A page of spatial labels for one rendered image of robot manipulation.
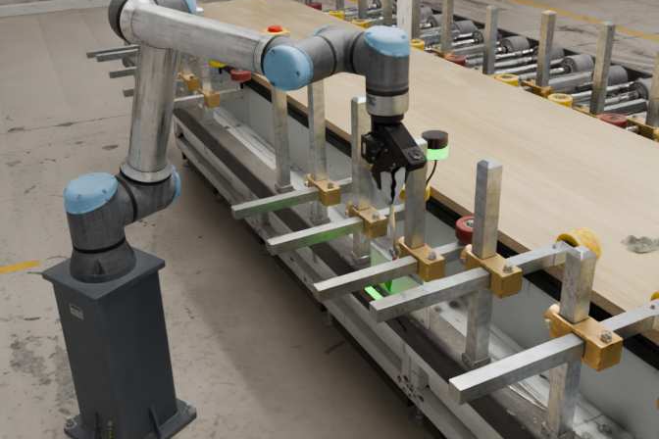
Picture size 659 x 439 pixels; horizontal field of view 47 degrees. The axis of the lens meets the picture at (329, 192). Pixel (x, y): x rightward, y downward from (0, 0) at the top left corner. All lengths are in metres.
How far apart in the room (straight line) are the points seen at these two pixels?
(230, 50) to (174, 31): 0.18
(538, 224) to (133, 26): 1.04
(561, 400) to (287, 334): 1.66
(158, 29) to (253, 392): 1.41
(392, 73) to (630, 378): 0.77
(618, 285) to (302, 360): 1.48
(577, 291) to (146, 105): 1.26
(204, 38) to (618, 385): 1.12
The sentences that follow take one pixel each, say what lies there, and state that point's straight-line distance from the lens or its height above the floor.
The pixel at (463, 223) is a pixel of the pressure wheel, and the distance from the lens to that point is 1.80.
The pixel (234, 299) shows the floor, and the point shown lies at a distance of 3.20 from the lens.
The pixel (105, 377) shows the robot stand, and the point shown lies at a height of 0.30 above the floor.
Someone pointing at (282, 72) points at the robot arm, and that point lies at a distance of 1.49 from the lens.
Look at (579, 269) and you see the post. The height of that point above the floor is 1.08.
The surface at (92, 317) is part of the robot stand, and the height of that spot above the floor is 0.51.
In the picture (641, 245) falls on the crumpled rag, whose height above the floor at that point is 0.92.
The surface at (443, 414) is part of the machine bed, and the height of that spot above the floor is 0.17.
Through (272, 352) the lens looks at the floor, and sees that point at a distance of 2.89.
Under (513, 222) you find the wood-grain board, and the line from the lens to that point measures 1.83.
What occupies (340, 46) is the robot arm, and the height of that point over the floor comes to 1.35.
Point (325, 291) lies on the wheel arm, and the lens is 1.63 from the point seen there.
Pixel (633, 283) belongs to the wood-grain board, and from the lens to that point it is 1.66.
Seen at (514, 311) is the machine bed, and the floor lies 0.70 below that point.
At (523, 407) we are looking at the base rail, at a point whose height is 0.70.
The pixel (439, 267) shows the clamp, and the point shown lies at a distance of 1.72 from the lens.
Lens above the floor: 1.74
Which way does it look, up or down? 25 degrees down
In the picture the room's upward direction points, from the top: 2 degrees counter-clockwise
